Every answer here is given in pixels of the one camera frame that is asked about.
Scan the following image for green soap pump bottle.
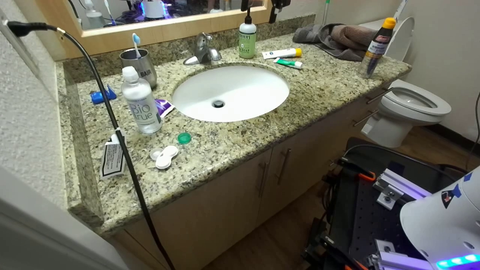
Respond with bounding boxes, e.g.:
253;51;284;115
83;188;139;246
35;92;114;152
238;7;257;59

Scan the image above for white tube with yellow cap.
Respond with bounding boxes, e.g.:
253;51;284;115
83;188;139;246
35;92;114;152
261;47;303;60

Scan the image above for grey towel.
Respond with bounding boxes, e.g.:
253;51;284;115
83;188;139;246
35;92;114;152
292;23;370;62

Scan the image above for green and white tube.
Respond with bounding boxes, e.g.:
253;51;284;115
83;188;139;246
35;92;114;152
273;57;304;70

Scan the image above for brown towel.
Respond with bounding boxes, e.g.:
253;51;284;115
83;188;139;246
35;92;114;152
330;24;378;50

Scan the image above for chrome tap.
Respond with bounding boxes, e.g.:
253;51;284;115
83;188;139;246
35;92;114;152
183;32;222;66

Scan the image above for white oval sink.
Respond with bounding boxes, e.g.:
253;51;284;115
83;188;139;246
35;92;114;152
171;64;291;123

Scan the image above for spray bottle with orange cap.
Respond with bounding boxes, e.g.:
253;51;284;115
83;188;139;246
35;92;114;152
357;17;397;79

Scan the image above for wooden framed mirror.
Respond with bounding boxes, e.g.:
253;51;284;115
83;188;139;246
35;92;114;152
36;0;273;61

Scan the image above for blue and white toothbrush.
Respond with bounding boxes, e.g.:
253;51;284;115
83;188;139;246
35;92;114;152
132;33;143;59

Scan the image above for steel tumbler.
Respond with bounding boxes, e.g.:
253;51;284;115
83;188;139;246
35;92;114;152
120;48;158;90

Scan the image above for purple packet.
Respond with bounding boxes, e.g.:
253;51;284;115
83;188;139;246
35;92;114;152
154;98;176;118

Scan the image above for cabinet door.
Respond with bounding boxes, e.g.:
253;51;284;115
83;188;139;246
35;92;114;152
120;149;273;270
256;112;360;227

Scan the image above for white toilet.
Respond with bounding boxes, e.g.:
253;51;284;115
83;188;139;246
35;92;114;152
358;16;452;149

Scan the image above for clear lens solution bottle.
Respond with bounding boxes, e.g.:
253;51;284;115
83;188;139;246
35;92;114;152
121;66;163;135

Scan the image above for white contact lens case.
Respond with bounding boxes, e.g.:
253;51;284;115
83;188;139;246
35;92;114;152
150;145;179;170

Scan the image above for small blue plastic holder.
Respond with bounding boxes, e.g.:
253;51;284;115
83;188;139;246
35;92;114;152
90;84;117;105

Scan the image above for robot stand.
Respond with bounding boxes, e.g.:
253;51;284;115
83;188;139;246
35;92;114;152
303;137;480;270

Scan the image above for white door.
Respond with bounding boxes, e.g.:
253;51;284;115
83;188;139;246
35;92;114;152
0;165;130;270

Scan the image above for white brush handle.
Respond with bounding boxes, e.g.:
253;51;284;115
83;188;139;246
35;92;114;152
392;0;408;21

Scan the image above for drawer handle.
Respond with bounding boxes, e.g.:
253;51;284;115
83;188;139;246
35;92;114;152
352;109;380;128
365;87;395;105

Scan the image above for cabinet door handle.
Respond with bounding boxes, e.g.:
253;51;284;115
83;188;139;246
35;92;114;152
277;148;292;185

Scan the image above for thick black cable with plug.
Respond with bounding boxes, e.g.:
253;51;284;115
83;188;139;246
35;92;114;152
7;21;177;270

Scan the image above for white cable tag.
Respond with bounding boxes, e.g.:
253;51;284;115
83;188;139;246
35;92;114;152
100;129;126;180

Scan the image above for thin black cable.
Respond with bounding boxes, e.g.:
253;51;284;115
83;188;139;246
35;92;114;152
466;89;480;170

